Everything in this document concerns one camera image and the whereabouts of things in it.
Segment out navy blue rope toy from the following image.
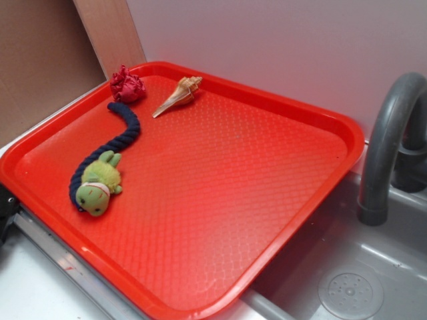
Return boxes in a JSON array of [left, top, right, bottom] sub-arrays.
[[69, 102, 141, 212]]

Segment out green plush turtle toy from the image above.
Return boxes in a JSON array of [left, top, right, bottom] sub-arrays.
[[73, 151, 123, 217]]

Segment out black object at left edge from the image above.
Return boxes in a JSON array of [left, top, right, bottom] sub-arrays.
[[0, 185, 19, 246]]

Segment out red crumpled cloth ball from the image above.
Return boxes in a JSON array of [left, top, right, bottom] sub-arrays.
[[109, 65, 146, 104]]

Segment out grey plastic sink basin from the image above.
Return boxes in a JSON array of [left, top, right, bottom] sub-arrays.
[[242, 169, 427, 320]]

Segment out tan spiral seashell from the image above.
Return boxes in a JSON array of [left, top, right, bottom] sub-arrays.
[[152, 76, 203, 119]]

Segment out red plastic tray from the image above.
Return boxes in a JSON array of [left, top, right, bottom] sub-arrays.
[[1, 62, 364, 319]]

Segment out brown cardboard panel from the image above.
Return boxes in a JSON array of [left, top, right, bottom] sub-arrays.
[[1, 1, 105, 146]]

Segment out grey toy faucet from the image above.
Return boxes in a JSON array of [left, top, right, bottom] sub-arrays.
[[358, 73, 426, 226]]

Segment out light wooden board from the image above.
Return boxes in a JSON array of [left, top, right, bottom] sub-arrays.
[[74, 0, 146, 79]]

